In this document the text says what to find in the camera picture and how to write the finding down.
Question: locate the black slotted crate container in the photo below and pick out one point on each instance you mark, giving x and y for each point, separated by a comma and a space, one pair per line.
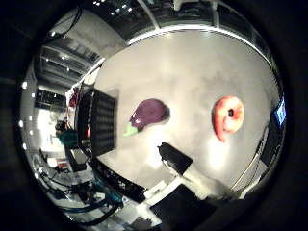
102, 125

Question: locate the purple eggplant plush toy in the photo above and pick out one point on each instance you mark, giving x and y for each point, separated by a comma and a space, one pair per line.
150, 112

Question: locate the black equipment with white labels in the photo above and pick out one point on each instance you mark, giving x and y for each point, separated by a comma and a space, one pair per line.
122, 186

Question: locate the open laptop with lit screen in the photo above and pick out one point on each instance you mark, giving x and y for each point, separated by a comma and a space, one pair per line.
271, 141

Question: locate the person in teal top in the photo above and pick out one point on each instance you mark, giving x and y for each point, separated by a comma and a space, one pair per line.
68, 136

